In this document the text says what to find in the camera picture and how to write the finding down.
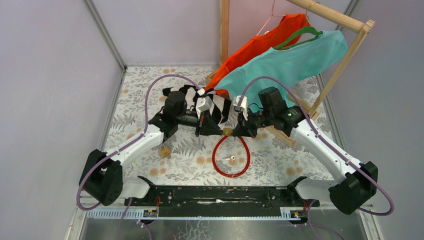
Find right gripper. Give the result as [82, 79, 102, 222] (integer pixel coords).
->
[232, 106, 274, 139]

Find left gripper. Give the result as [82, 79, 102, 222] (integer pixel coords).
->
[175, 109, 223, 138]

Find small brass padlock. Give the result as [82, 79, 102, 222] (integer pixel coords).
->
[222, 128, 233, 137]

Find red cable lock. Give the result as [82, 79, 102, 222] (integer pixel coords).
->
[211, 135, 251, 178]

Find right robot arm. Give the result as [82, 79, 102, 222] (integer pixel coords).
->
[233, 86, 379, 215]

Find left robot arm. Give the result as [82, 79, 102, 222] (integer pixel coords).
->
[77, 91, 222, 206]

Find black white striped garment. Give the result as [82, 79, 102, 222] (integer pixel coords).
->
[162, 84, 232, 127]

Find floral table mat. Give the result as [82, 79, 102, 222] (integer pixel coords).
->
[104, 66, 332, 186]

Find teal t-shirt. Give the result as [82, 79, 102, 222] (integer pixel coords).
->
[213, 30, 348, 113]

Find orange t-shirt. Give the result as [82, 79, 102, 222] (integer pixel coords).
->
[205, 13, 310, 96]

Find pink clothes hanger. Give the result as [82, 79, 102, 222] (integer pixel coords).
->
[256, 0, 285, 36]

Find green clothes hanger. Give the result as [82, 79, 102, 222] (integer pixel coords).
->
[274, 26, 323, 50]

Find wooden clothes rack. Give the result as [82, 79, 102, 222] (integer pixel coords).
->
[205, 0, 377, 148]

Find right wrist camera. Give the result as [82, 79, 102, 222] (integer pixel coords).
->
[232, 95, 248, 121]

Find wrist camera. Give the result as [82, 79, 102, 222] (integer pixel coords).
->
[232, 95, 248, 121]
[195, 96, 213, 119]

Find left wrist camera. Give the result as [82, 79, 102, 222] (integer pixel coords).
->
[195, 96, 213, 119]

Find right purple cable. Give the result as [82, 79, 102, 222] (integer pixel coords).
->
[236, 76, 396, 217]

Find purple cable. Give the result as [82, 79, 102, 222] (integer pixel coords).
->
[76, 74, 203, 212]
[236, 76, 396, 217]

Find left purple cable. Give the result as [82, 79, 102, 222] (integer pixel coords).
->
[76, 74, 203, 212]

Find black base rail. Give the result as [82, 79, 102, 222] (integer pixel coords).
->
[124, 185, 312, 218]

